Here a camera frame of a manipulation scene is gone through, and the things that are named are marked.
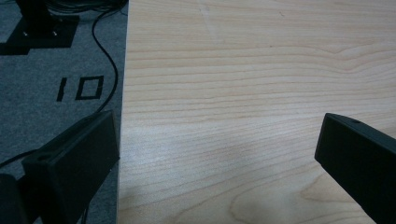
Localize black stand base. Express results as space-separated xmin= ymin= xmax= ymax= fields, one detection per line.
xmin=0 ymin=0 xmax=80 ymax=56

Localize black tape marks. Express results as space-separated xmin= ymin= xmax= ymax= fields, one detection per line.
xmin=56 ymin=75 xmax=105 ymax=103

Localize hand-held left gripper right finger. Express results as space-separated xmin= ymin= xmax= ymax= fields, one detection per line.
xmin=314 ymin=112 xmax=396 ymax=224

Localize bundle of black cables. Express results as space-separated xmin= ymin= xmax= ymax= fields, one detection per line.
xmin=46 ymin=0 xmax=129 ymax=14

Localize black cable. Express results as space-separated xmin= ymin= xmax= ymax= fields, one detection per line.
xmin=0 ymin=8 xmax=120 ymax=169

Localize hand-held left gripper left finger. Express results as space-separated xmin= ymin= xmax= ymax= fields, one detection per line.
xmin=21 ymin=109 xmax=121 ymax=224

